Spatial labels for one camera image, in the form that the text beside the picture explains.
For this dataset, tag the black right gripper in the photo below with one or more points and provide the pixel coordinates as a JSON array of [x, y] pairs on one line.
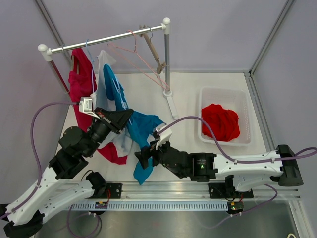
[[146, 152]]

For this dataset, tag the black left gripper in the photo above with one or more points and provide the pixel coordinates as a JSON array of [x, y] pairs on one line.
[[115, 120]]

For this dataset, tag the blue t shirt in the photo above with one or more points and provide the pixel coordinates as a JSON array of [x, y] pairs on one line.
[[140, 127]]

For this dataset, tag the pink wire hanger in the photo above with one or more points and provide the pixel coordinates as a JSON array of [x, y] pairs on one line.
[[118, 50]]

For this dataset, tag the red t shirt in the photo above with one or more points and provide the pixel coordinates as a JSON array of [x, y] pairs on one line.
[[224, 123]]

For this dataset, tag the light blue hanger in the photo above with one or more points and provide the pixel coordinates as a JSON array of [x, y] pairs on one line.
[[93, 61], [116, 94]]

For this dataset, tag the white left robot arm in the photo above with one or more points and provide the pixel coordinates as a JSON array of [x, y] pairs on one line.
[[27, 214]]

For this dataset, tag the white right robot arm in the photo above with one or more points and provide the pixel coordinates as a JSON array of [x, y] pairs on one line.
[[241, 173]]

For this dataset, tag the white t shirt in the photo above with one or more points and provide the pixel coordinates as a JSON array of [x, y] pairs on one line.
[[118, 146]]

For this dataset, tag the magenta t shirt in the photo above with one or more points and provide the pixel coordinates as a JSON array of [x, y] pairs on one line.
[[81, 86]]

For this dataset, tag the wooden clip hanger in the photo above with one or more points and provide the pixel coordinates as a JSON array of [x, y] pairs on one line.
[[161, 65]]

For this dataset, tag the clothes rack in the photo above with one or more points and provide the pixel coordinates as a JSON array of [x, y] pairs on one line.
[[165, 26]]

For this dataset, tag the white plastic basket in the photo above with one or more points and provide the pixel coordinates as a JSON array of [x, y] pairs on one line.
[[230, 99]]

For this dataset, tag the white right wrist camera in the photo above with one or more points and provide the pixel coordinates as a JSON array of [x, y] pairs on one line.
[[161, 135]]

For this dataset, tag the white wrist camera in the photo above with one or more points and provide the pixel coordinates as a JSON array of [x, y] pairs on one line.
[[161, 135], [86, 106]]

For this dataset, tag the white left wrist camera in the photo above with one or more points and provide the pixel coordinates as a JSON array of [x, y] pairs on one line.
[[86, 106]]

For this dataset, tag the aluminium mounting rail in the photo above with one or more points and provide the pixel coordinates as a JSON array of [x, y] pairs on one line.
[[182, 191]]

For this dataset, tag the white slotted cable duct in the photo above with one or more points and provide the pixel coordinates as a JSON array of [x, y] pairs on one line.
[[151, 206]]

